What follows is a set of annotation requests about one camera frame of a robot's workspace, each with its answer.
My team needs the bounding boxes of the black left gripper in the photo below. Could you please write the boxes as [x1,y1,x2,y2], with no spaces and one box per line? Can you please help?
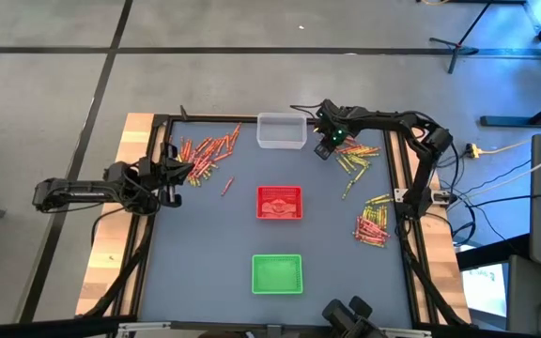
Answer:
[155,143,195,207]

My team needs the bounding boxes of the scattered yellow crayons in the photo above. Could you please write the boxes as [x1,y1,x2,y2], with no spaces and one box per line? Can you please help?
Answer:
[110,111,472,330]

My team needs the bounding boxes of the clear plastic bin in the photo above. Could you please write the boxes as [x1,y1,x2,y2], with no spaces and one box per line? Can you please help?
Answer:
[255,112,309,150]

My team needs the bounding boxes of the red plastic basket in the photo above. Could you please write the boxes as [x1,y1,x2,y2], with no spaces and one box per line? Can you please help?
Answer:
[255,185,304,221]

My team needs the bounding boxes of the green plastic basket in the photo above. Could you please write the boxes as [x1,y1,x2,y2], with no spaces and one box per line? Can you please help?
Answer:
[251,253,304,296]

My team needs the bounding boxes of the black tripod stand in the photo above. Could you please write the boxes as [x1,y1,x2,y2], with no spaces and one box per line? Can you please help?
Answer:
[428,0,495,75]

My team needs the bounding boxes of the black stand base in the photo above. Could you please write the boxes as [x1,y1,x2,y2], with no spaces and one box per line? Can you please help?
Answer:
[480,91,541,129]

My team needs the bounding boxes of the black desk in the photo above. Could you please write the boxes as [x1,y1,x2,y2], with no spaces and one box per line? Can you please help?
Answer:
[456,232,533,271]

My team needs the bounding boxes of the black crossbeam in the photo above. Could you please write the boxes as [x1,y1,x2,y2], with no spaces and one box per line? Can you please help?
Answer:
[0,315,511,338]

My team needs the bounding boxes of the white monitor screen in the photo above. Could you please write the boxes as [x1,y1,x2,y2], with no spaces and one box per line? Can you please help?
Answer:
[460,262,509,318]

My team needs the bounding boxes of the grey box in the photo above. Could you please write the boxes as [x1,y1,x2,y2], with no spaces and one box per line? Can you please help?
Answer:
[504,254,541,335]

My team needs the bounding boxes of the yellow extension cable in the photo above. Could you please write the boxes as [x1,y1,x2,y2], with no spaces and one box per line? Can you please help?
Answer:
[479,122,541,156]

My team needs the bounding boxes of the silver bracket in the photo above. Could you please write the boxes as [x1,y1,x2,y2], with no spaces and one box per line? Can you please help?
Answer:
[377,327,434,338]
[116,320,174,337]

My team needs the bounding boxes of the white cable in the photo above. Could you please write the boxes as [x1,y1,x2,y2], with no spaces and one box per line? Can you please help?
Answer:
[457,144,541,201]

